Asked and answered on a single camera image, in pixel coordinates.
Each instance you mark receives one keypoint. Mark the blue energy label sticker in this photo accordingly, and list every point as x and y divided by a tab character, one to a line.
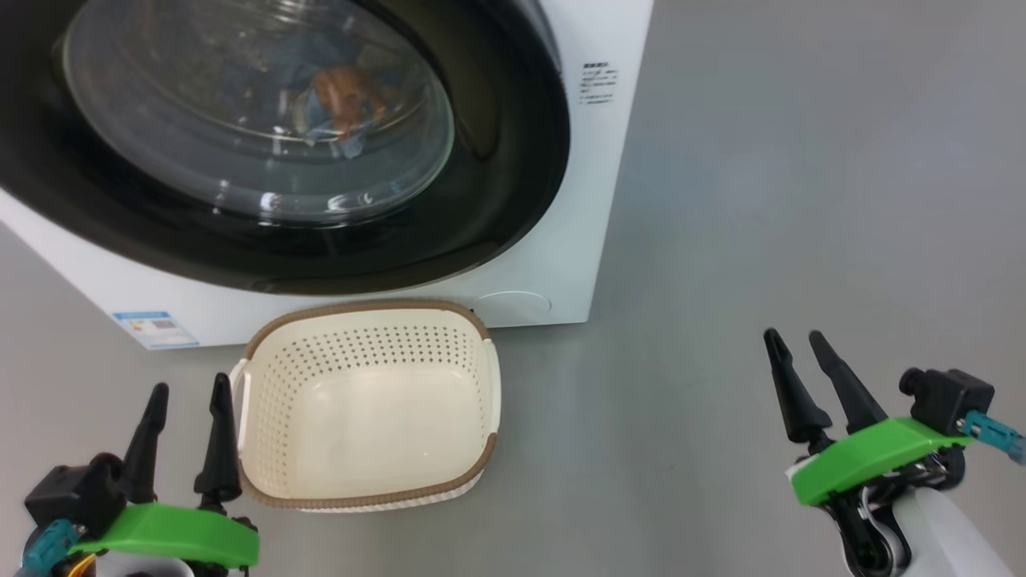
156	330

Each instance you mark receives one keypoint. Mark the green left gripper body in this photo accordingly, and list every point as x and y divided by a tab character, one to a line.
176	541

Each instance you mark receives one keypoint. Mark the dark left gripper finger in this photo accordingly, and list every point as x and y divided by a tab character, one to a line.
218	449
144	449

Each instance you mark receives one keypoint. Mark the black round glass washer door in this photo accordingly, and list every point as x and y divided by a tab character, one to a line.
505	176

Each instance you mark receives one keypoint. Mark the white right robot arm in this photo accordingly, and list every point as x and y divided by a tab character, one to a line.
946	537

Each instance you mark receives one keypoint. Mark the cream perforated laundry basket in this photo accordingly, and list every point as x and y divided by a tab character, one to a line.
369	417

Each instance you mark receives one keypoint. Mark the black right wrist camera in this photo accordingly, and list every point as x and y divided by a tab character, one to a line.
950	401

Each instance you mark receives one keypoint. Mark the white front-load washing machine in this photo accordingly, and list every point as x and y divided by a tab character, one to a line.
577	240

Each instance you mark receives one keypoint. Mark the round washer filter cover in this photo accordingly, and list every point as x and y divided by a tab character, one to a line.
513	307

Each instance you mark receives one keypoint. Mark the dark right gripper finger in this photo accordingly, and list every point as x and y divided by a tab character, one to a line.
793	393
850	393

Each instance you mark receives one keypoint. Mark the blue garment with orange print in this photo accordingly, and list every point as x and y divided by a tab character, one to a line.
256	72

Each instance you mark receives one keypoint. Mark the printed text label on washer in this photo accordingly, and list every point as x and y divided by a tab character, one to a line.
599	82

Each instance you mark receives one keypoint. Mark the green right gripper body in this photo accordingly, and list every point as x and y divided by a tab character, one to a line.
874	457

